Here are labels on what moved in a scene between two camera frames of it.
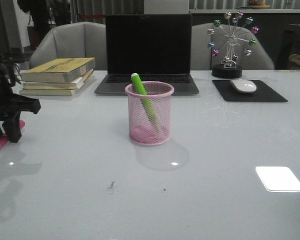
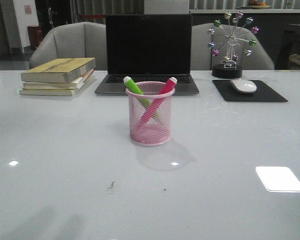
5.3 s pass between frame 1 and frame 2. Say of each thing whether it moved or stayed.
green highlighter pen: moved
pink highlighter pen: moved
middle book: stayed
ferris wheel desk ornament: stayed
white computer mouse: stayed
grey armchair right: stayed
